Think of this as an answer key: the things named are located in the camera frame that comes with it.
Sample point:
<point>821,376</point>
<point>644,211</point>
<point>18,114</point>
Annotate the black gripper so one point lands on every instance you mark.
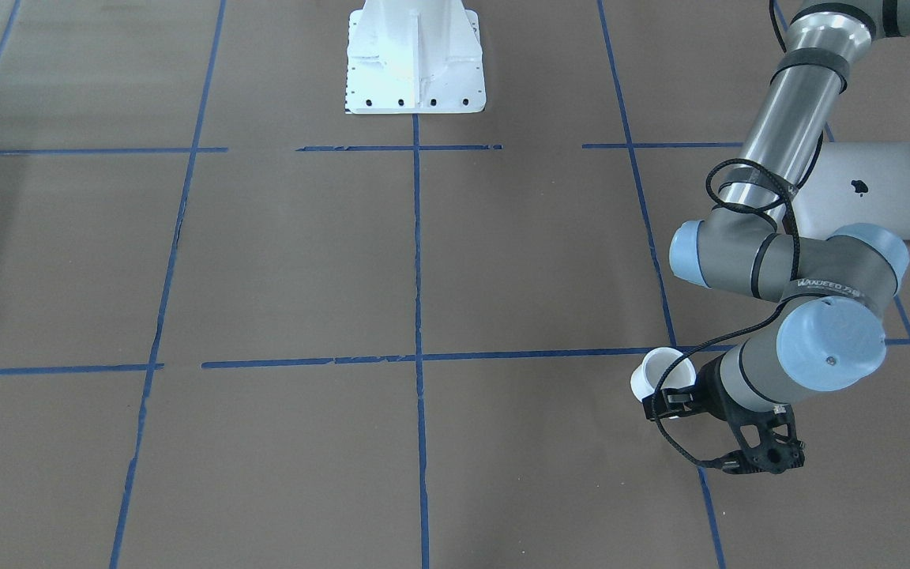
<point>708,390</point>

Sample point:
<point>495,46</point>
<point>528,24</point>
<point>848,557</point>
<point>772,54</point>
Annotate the white plastic cup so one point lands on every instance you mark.
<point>646,377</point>

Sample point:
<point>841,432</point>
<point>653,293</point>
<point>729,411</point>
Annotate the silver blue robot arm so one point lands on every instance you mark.
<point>826,333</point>

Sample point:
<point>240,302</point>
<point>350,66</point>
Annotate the grey closed laptop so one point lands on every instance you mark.
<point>857,182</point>

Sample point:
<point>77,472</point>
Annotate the brown paper table cover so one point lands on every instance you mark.
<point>240,328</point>

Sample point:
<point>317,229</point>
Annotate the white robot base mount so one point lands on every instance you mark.
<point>414,57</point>

